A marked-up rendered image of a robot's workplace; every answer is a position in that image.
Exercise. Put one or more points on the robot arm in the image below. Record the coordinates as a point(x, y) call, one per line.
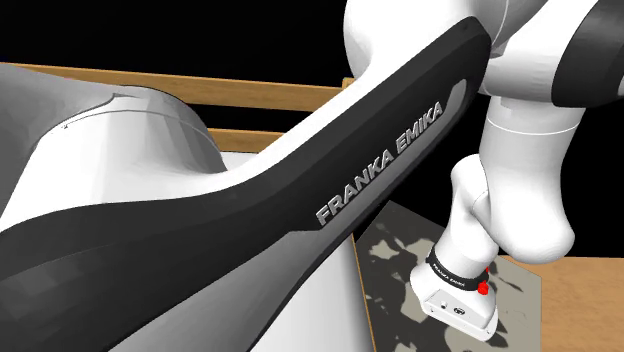
point(234, 224)

